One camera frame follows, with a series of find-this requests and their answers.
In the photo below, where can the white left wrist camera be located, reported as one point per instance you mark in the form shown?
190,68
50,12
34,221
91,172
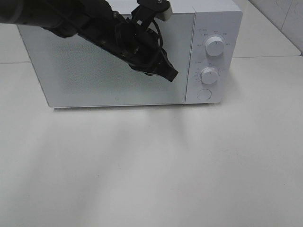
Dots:
148,10

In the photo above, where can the white microwave oven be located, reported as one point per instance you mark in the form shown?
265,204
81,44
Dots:
211,17

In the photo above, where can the round white door release button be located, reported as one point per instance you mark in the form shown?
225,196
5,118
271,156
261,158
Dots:
204,94

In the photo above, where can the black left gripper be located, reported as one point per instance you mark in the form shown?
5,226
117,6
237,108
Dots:
141,49

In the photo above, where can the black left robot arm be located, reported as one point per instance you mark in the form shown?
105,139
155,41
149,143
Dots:
64,18

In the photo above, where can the white lower timer knob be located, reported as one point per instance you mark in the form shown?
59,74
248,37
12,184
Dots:
209,75

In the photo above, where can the white upper power knob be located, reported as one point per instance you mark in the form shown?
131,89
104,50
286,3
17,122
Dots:
214,45

